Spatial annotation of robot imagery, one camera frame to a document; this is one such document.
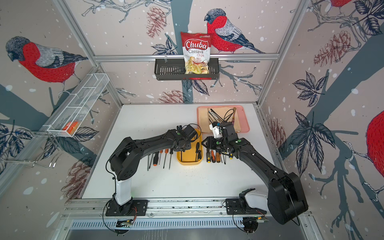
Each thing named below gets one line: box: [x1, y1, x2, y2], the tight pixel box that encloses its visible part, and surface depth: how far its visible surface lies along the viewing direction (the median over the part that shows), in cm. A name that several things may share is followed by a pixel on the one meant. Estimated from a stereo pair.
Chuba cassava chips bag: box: [180, 32, 212, 75], surface depth 85 cm
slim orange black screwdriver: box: [211, 150, 216, 163], surface depth 92 cm
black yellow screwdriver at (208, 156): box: [206, 148, 212, 164], surface depth 92 cm
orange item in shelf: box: [62, 121, 79, 135], surface depth 67 cm
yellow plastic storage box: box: [176, 128, 204, 166], surface depth 92 cm
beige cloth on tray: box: [198, 106, 241, 133], surface depth 115 cm
